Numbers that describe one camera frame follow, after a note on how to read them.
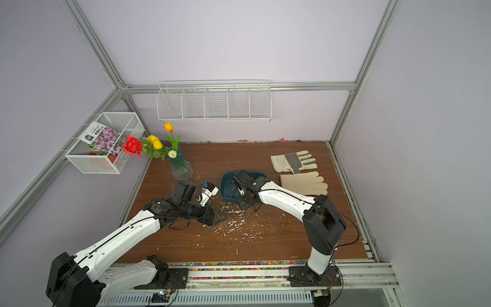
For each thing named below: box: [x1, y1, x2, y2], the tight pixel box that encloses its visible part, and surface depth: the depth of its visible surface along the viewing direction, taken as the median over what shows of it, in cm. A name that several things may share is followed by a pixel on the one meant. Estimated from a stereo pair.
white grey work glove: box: [270, 149, 318, 174], surface depth 114 cm
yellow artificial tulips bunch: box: [141, 122, 181, 161], surface depth 82 cm
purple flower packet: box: [78, 121, 127, 157], surface depth 75 cm
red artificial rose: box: [122, 134, 143, 158], surface depth 72 cm
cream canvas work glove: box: [280, 170, 328, 196], surface depth 104 cm
